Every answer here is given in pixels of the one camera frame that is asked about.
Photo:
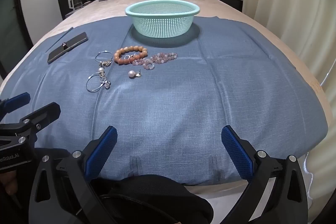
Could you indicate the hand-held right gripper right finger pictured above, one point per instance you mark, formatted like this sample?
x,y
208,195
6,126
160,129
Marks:
x,y
236,153

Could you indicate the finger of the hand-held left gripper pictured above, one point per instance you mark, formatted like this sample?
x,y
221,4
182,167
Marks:
x,y
43,112
16,101

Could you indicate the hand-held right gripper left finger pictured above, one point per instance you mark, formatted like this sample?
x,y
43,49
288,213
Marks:
x,y
102,151

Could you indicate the silver hoop crystal earring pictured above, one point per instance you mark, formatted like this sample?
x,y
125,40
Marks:
x,y
107,85

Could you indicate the pearl earring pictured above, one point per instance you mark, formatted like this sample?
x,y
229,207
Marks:
x,y
131,74

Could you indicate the green mesh basket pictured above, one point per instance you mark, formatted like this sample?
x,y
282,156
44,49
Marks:
x,y
162,22

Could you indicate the person's left hand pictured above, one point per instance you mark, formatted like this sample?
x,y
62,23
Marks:
x,y
10,186

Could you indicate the black smartphone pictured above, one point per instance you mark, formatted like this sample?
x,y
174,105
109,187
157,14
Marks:
x,y
68,47

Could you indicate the dark glass door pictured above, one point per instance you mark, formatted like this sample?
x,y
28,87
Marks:
x,y
10,29

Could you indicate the thin dark stick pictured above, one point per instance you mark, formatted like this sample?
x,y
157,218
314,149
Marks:
x,y
59,39

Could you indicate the blue cloth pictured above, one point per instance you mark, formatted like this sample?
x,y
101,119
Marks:
x,y
183,98

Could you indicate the clear electric kettle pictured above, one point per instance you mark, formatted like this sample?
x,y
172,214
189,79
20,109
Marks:
x,y
74,2

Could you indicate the beige bedspread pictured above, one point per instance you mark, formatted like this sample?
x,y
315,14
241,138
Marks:
x,y
110,7

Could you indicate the black nightstand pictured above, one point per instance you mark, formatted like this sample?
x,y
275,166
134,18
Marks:
x,y
231,3

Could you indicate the cream curtain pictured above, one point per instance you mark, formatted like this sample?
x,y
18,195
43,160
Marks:
x,y
294,3

